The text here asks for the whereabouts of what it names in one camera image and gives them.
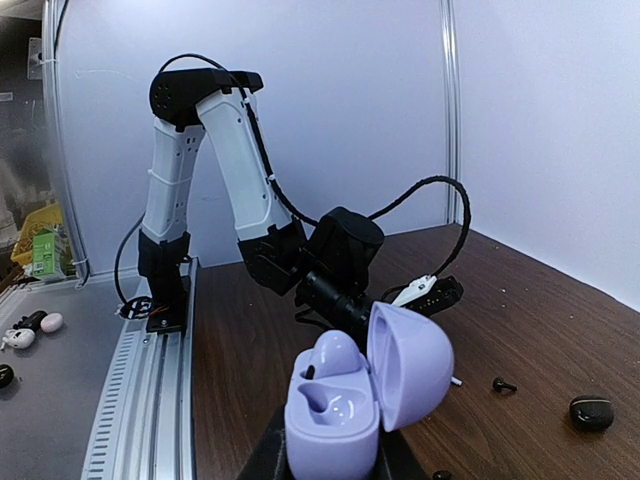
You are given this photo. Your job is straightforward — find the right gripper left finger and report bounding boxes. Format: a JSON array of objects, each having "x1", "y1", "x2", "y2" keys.
[{"x1": 238, "y1": 405, "x2": 290, "y2": 480}]

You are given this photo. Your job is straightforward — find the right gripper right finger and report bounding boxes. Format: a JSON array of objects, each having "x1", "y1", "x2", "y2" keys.
[{"x1": 375, "y1": 431, "x2": 428, "y2": 480}]

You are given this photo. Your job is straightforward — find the lilac earbud charging case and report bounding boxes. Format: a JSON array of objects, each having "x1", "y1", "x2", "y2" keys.
[{"x1": 284, "y1": 302, "x2": 454, "y2": 479}]

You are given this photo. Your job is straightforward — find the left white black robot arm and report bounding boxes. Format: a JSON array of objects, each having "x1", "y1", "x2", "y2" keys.
[{"x1": 138, "y1": 68, "x2": 384, "y2": 337}]

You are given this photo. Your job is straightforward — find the black earbud charging case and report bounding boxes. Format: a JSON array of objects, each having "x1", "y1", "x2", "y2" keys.
[{"x1": 569, "y1": 395, "x2": 615, "y2": 432}]

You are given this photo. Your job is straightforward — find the black earbud case outside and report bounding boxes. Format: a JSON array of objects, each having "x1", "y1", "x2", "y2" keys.
[{"x1": 13, "y1": 310, "x2": 48, "y2": 332}]

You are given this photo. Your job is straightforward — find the white earbud case open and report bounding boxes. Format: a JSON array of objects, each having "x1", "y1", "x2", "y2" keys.
[{"x1": 1, "y1": 328, "x2": 36, "y2": 350}]

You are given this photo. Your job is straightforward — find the black earbud lower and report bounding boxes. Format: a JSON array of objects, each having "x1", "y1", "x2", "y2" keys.
[{"x1": 432, "y1": 470, "x2": 452, "y2": 480}]

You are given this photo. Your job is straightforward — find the black earbud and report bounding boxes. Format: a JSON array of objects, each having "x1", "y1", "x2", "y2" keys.
[
  {"x1": 432, "y1": 470, "x2": 452, "y2": 480},
  {"x1": 492, "y1": 377, "x2": 518, "y2": 393}
]

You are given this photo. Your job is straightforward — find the black earbud upper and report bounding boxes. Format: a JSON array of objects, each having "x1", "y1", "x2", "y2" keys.
[{"x1": 492, "y1": 377, "x2": 518, "y2": 393}]

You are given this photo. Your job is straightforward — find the black object at edge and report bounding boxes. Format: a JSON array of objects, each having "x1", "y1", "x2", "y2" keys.
[{"x1": 0, "y1": 364, "x2": 15, "y2": 389}]

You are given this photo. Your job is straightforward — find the green white carton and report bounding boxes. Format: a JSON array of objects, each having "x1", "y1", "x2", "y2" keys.
[{"x1": 31, "y1": 225, "x2": 67, "y2": 282}]

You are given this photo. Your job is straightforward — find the yellow plastic crate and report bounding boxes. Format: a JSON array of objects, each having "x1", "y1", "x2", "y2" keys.
[{"x1": 10, "y1": 205, "x2": 65, "y2": 269}]

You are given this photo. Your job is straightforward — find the aluminium front rail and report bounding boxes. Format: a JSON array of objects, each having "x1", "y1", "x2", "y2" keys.
[{"x1": 81, "y1": 259, "x2": 199, "y2": 479}]

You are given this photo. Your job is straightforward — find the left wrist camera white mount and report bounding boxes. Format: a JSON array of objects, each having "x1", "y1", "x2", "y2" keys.
[{"x1": 390, "y1": 275, "x2": 464, "y2": 318}]

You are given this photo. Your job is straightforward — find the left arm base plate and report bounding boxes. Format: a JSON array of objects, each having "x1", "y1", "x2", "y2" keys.
[{"x1": 146, "y1": 275, "x2": 193, "y2": 335}]

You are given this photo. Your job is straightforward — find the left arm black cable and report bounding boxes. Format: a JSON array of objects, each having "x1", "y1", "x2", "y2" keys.
[{"x1": 159, "y1": 52, "x2": 474, "y2": 306}]

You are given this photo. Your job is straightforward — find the left aluminium frame post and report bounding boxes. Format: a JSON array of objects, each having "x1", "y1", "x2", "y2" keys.
[{"x1": 439, "y1": 0, "x2": 464, "y2": 226}]

